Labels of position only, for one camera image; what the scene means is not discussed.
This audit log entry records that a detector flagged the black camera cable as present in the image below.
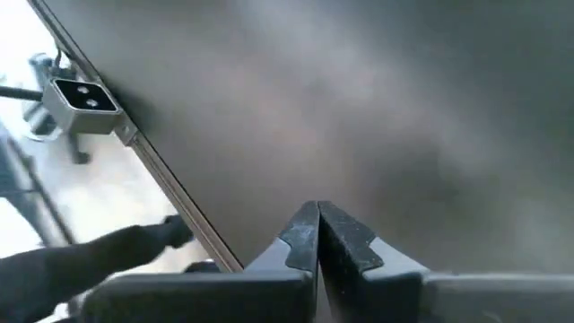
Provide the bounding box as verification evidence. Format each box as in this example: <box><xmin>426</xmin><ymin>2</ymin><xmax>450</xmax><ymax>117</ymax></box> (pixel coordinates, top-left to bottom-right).
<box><xmin>0</xmin><ymin>84</ymin><xmax>45</xmax><ymax>102</ymax></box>

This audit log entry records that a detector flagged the aluminium table edge strip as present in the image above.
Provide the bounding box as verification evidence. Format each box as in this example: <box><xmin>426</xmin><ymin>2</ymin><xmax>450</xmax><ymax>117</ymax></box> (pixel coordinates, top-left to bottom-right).
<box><xmin>26</xmin><ymin>0</ymin><xmax>246</xmax><ymax>274</ymax></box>

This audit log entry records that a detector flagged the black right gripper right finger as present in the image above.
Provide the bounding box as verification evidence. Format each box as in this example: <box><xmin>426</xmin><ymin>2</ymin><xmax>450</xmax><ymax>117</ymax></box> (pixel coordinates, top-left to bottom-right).
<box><xmin>317</xmin><ymin>200</ymin><xmax>574</xmax><ymax>323</ymax></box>

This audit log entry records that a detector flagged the silver table-level camera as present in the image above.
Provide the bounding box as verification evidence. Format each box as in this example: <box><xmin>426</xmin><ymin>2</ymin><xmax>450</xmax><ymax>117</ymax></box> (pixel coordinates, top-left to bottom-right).
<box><xmin>41</xmin><ymin>77</ymin><xmax>124</xmax><ymax>136</ymax></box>

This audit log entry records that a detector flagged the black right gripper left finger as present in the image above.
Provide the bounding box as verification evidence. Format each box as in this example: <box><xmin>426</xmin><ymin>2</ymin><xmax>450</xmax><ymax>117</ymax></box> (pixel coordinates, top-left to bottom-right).
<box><xmin>83</xmin><ymin>200</ymin><xmax>321</xmax><ymax>323</ymax></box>

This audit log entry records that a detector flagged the black tube with rounded end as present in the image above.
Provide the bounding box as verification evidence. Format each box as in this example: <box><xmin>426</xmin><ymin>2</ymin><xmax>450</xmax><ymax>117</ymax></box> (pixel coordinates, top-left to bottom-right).
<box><xmin>0</xmin><ymin>214</ymin><xmax>195</xmax><ymax>323</ymax></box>

